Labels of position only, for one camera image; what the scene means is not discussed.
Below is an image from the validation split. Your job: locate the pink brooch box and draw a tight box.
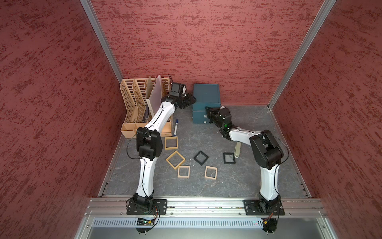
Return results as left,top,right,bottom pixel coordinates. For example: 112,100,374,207
204,166,218,180
177,165,191,179

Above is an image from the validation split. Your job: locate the pink brooch box left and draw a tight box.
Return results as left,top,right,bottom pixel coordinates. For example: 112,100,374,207
177,165,191,179

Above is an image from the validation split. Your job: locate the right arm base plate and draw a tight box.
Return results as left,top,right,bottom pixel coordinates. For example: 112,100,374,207
243,199,285,216

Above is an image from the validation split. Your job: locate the teal drawer cabinet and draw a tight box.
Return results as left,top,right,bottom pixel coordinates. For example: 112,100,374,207
191,83,221,125

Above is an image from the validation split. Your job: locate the yellow brooch box diamond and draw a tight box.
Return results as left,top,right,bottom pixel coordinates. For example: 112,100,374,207
166,150,186,170

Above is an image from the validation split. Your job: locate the brown cardboard divider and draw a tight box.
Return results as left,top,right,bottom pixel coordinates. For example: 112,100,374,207
145,76,153,99

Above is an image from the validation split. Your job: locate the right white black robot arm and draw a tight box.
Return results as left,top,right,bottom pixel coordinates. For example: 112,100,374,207
206,106,284,214

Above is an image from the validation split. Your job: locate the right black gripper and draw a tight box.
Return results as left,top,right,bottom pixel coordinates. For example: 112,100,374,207
206,106,224,128

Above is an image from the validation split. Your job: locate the blue white marker pen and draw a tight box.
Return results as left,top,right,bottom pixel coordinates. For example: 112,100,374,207
173,119,179,136

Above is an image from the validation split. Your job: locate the black brooch box right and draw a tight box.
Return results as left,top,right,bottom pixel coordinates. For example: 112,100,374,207
223,152,236,165

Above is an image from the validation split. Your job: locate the teal top drawer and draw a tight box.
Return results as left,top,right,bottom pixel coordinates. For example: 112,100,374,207
192,102,221,112

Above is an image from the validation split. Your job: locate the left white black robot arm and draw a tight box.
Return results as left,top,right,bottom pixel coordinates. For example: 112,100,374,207
132,93,196,212

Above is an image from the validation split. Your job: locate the yellow brooch box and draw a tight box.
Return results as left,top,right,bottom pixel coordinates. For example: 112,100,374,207
164,136,179,150

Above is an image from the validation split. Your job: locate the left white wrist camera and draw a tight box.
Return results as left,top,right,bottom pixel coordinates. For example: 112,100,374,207
170,82,187,97

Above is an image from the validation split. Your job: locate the aluminium mounting rail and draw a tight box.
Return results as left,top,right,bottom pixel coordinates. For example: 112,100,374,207
85,197,328,218

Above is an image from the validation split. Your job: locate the tan plastic file organizer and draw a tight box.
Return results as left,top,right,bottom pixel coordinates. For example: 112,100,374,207
120,77,171,139

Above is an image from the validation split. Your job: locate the pink folder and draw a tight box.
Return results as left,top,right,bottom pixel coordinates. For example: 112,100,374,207
146,75,169,119

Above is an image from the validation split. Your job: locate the beige green case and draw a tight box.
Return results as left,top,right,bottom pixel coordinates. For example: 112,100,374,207
234,142,241,158

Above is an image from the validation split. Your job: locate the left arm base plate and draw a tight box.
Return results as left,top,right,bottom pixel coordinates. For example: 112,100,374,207
125,199,168,216

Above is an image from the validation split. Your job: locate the black brooch box diamond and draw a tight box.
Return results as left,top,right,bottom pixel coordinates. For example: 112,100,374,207
194,151,209,166

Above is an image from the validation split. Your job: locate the pink brooch box right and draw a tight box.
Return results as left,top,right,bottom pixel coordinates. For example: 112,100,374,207
204,166,218,180

